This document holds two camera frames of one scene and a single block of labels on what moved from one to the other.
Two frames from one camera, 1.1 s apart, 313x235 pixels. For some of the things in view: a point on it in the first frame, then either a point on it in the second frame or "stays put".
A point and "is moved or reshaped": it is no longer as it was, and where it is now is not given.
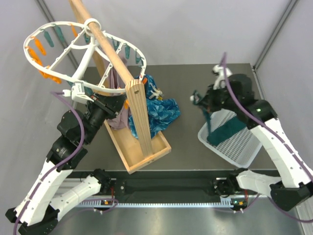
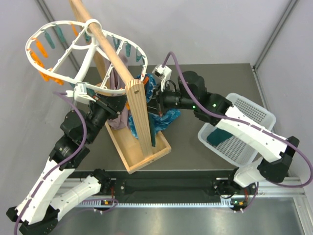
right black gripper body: [219, 99] to [167, 99]
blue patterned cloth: [161, 112] stays put
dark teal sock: [197, 100] is moved or reshaped
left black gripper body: [103, 105] stays put
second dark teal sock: [216, 137] stays put
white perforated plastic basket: [238, 149] stays put
